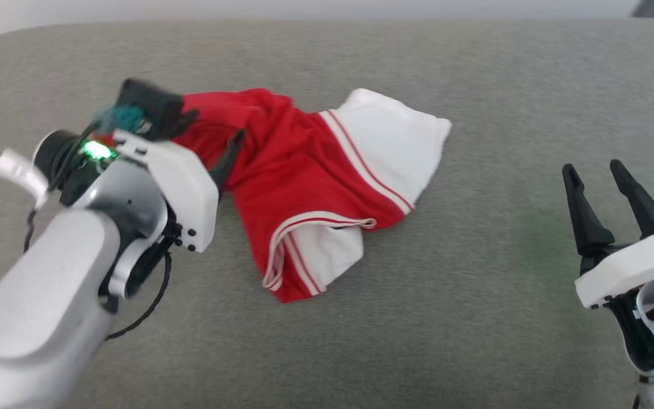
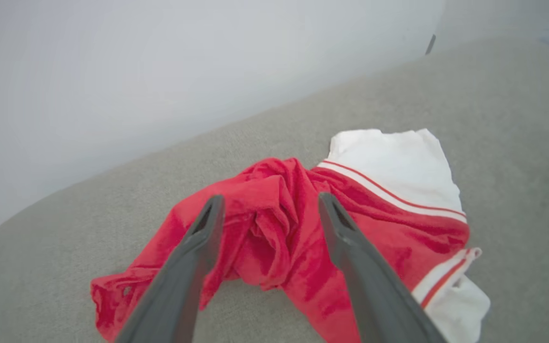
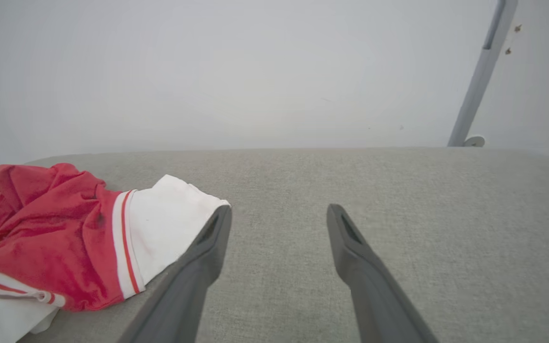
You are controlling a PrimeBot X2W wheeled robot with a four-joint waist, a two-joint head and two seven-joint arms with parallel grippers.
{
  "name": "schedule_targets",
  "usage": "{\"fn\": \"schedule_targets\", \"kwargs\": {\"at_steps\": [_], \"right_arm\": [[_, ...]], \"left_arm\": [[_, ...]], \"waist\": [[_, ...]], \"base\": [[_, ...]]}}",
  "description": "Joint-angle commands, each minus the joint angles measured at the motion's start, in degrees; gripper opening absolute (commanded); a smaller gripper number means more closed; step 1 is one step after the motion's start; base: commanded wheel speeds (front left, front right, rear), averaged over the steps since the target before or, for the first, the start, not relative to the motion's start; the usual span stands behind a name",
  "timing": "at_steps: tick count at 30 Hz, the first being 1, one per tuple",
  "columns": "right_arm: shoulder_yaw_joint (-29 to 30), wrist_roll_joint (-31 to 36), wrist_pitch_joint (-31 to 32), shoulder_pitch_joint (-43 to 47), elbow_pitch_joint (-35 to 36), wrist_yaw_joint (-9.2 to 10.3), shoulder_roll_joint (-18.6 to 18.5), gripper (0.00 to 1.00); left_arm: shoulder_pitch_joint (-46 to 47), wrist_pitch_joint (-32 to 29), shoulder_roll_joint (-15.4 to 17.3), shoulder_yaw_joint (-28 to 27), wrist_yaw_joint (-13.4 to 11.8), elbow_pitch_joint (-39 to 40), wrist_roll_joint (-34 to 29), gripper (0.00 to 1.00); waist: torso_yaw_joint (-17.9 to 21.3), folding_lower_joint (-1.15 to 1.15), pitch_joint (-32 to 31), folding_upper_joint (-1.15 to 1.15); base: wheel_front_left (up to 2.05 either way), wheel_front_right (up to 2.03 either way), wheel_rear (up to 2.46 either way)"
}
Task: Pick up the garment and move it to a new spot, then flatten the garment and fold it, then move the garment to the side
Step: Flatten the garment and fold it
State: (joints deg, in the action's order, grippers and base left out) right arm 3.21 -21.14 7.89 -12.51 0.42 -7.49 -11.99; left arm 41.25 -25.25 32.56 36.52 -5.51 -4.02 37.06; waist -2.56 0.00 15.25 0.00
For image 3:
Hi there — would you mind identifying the red and white sports shirt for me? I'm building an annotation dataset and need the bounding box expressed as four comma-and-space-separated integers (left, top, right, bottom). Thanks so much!
0, 163, 231, 343

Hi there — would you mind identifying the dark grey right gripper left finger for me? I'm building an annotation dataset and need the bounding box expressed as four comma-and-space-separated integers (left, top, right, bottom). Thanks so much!
118, 205, 233, 343

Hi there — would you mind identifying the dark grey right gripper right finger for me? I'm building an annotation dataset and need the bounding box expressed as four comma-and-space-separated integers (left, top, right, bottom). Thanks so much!
327, 204, 439, 343

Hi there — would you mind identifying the grey wall pole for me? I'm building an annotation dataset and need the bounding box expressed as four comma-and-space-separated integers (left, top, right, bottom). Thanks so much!
447, 0, 518, 147

